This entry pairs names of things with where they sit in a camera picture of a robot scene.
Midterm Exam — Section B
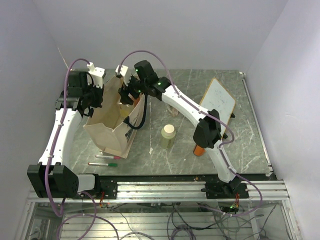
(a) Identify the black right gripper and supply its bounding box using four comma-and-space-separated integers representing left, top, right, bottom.
118, 73, 149, 105

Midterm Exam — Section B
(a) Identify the amber liquid bottle white cap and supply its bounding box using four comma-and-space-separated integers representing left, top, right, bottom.
166, 104, 179, 117

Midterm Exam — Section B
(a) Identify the clear square bottle black cap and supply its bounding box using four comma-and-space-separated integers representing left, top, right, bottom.
117, 101, 135, 120

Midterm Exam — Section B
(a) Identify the pink liquid bottle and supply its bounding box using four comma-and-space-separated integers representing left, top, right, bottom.
132, 97, 140, 107

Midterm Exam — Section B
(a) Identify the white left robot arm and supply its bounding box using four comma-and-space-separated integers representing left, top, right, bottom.
27, 67, 106, 199

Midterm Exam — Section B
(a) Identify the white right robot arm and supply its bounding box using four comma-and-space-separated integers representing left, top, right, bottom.
115, 60, 243, 198

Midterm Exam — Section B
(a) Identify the beige canvas tote bag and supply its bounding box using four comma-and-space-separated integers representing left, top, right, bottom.
83, 76, 145, 159

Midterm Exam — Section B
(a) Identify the pale green bottle cream cap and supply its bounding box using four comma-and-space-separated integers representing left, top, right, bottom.
161, 124, 176, 149

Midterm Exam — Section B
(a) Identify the red-capped white marker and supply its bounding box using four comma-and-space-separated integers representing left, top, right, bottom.
95, 154, 121, 160

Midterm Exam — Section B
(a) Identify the green-capped white marker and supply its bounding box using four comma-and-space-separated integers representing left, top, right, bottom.
88, 162, 118, 167

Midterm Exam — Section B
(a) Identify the orange blue pump bottle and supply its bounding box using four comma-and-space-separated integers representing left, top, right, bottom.
193, 144, 206, 157

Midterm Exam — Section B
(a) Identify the yellow-framed small whiteboard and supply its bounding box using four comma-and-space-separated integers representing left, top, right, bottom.
200, 78, 236, 124

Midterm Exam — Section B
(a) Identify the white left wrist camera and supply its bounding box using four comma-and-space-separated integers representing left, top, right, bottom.
86, 62, 106, 89

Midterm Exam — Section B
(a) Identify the aluminium mounting rail frame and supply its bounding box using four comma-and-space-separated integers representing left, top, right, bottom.
16, 173, 302, 240

